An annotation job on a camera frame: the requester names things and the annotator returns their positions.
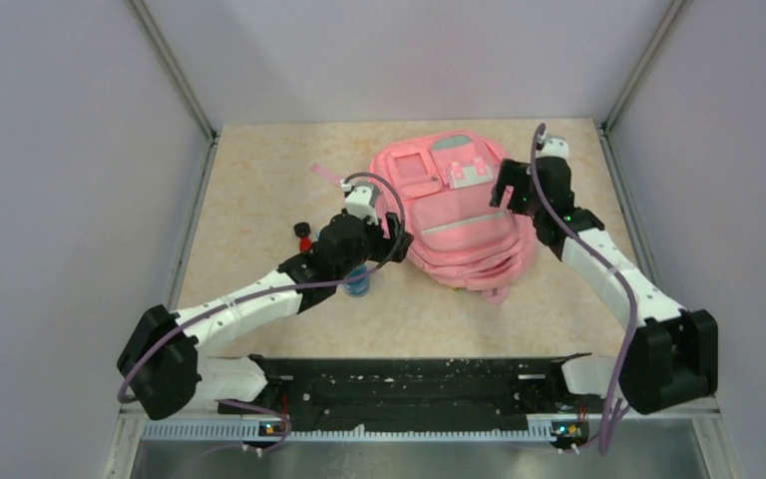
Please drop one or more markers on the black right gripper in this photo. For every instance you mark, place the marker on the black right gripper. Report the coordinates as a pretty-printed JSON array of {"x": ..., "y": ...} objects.
[{"x": 511, "y": 174}]

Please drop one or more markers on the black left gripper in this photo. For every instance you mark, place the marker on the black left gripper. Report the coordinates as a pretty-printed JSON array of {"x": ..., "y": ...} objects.
[{"x": 387, "y": 248}]

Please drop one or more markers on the pink student backpack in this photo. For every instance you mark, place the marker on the pink student backpack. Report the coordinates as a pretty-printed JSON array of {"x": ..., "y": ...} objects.
[{"x": 440, "y": 186}]

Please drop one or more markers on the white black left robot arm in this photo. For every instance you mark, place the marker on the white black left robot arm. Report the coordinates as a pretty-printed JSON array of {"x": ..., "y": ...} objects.
[{"x": 160, "y": 361}]

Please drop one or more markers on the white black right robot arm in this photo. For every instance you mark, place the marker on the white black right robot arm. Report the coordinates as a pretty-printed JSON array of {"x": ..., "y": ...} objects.
[{"x": 669, "y": 355}]

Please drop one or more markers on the red black stamp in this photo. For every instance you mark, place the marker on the red black stamp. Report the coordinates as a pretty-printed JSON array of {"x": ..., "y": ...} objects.
[{"x": 303, "y": 232}]

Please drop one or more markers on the blue round lidded container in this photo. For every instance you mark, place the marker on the blue round lidded container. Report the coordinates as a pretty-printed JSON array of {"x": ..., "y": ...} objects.
[{"x": 357, "y": 282}]

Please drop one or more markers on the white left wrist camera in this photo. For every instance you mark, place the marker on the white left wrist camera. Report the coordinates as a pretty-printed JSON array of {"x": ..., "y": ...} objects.
[{"x": 360, "y": 201}]

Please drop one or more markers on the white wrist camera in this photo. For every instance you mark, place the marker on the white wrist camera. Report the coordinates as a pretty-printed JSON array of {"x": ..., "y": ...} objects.
[
  {"x": 360, "y": 201},
  {"x": 553, "y": 146}
]

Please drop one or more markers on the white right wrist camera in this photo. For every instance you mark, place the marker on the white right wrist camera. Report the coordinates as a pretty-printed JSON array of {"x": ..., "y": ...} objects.
[{"x": 553, "y": 146}]

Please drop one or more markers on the right aluminium corner post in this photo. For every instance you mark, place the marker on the right aluminium corner post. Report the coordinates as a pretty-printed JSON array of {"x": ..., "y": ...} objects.
[{"x": 670, "y": 18}]

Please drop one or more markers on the aluminium corner post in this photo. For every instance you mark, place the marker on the aluminium corner post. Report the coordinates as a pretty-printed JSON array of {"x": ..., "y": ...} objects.
[
  {"x": 171, "y": 67},
  {"x": 670, "y": 18}
]

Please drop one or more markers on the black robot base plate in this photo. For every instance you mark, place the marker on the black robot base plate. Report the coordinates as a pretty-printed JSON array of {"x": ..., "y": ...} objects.
[{"x": 418, "y": 394}]

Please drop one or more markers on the left aluminium corner post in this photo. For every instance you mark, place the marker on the left aluminium corner post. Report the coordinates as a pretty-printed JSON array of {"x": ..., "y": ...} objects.
[{"x": 171, "y": 67}]

